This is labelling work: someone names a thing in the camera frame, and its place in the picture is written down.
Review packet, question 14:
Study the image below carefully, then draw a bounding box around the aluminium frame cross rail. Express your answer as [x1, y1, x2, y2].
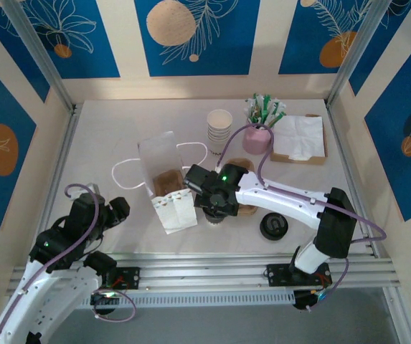
[6, 252, 402, 297]

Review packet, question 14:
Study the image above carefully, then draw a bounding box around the grey slotted cable duct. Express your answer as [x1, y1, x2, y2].
[22, 292, 296, 310]

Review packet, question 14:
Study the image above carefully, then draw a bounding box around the brown cardboard napkin tray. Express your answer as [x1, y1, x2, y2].
[269, 113, 329, 166]

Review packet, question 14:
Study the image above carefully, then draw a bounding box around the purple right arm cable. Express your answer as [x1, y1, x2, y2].
[217, 124, 387, 311]

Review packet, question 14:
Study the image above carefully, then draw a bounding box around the stack of white paper cups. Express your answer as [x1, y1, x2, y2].
[207, 109, 234, 158]

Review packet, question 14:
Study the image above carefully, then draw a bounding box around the stack of white napkins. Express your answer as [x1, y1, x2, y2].
[272, 115, 326, 161]

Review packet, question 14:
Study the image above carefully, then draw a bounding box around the paper cup with black lid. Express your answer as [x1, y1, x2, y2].
[204, 211, 225, 227]

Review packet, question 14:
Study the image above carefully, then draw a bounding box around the aluminium frame post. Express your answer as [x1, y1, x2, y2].
[325, 0, 387, 108]
[2, 0, 76, 113]

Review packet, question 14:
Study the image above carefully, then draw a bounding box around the stack of black cup lids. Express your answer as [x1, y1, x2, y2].
[258, 211, 288, 242]

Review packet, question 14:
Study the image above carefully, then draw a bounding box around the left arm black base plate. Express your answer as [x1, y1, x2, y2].
[75, 267, 141, 292]

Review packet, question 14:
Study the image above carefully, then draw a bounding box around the stack of cardboard cup carriers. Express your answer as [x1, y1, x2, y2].
[226, 158, 259, 216]

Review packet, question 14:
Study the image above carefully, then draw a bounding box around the pink cylindrical holder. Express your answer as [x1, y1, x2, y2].
[242, 123, 274, 155]

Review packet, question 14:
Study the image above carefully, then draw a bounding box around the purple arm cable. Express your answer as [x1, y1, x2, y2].
[0, 183, 137, 340]
[217, 124, 387, 311]

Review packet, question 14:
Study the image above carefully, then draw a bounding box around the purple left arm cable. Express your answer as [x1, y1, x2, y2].
[0, 183, 137, 340]

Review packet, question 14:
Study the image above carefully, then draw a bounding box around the white paper bag with handles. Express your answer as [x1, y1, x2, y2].
[111, 130, 208, 236]

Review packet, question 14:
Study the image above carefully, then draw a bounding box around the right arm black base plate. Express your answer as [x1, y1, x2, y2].
[262, 263, 334, 287]

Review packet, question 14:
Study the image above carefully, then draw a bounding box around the single cardboard cup carrier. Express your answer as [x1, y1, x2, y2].
[153, 170, 184, 198]

